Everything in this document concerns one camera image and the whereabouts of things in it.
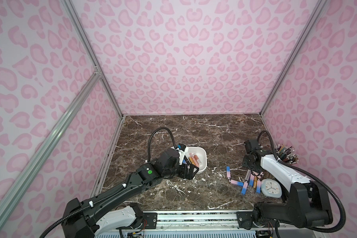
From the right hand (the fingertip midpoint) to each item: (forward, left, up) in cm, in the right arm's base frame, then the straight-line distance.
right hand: (248, 165), depth 88 cm
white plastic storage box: (+7, +28, +1) cm, 29 cm away
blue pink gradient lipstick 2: (-4, +12, -2) cm, 13 cm away
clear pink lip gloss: (+8, +34, -3) cm, 35 cm away
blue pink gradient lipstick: (+2, +39, -2) cm, 39 cm away
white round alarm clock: (-13, -9, -1) cm, 16 cm away
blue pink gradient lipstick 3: (-13, +5, -2) cm, 14 cm away
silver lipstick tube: (-6, +1, -2) cm, 6 cm away
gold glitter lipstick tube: (+3, +34, -2) cm, 34 cm away
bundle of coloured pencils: (+2, -17, +10) cm, 20 cm away
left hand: (-9, +33, +15) cm, 38 cm away
